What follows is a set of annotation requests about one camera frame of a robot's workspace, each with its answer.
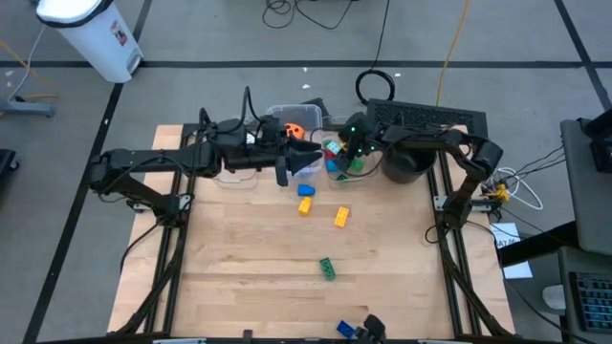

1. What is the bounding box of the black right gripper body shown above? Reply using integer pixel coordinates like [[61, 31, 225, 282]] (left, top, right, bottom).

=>
[[339, 113, 383, 159]]

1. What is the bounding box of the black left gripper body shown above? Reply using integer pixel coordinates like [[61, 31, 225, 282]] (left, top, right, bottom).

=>
[[224, 117, 293, 187]]

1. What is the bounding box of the long dark green brick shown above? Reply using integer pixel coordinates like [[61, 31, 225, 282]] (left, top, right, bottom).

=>
[[318, 256, 338, 282]]

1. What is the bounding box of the dark blue brick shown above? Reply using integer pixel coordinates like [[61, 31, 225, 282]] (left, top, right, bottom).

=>
[[335, 319, 358, 340]]

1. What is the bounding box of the shallow clear plastic bin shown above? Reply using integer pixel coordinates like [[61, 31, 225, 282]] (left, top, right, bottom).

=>
[[320, 113, 380, 186], [212, 114, 263, 190]]

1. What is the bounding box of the tall clear plastic bin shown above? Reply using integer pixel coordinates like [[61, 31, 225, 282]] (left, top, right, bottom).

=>
[[266, 103, 324, 181]]

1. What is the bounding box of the black bucket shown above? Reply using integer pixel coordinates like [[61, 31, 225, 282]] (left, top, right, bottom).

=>
[[381, 138, 439, 185]]

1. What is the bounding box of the black perforated panel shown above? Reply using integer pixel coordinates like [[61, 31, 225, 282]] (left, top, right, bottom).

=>
[[365, 97, 491, 144]]

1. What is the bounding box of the black rounded object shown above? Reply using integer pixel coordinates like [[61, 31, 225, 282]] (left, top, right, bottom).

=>
[[355, 313, 388, 343]]

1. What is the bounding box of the white trash can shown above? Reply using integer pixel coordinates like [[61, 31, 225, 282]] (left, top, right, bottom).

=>
[[35, 0, 144, 85]]

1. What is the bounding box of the white paper sheet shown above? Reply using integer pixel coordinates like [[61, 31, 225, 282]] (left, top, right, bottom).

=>
[[489, 222, 535, 281]]

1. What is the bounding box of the black desk beam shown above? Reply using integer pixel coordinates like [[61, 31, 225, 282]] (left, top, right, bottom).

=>
[[495, 220, 579, 269]]

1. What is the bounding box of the grey stand base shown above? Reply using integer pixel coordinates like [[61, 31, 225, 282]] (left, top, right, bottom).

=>
[[0, 97, 56, 119]]

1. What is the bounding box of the white computer mouse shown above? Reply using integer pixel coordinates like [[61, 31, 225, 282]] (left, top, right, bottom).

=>
[[541, 284, 567, 312]]

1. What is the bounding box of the black equipment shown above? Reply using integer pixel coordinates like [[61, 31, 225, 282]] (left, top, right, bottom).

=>
[[0, 148, 21, 185]]

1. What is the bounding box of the backlit keyboard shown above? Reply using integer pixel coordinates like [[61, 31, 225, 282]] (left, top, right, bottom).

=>
[[568, 270, 612, 334]]

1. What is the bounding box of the black coiled cable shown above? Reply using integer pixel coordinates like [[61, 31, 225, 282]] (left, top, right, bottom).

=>
[[354, 0, 397, 107]]

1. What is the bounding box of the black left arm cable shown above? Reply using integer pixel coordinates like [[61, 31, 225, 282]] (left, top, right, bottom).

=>
[[229, 85, 269, 140]]

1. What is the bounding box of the black looped cable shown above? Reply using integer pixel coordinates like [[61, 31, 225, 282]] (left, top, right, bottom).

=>
[[261, 0, 358, 31]]

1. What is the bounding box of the yellow cable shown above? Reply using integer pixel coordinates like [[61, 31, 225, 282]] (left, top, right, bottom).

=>
[[434, 0, 472, 107]]

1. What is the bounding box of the yellow cable connector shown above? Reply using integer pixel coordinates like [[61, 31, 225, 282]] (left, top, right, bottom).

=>
[[482, 183, 511, 204]]

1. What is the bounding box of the thin white cable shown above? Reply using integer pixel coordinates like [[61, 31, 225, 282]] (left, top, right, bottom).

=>
[[7, 26, 47, 101]]

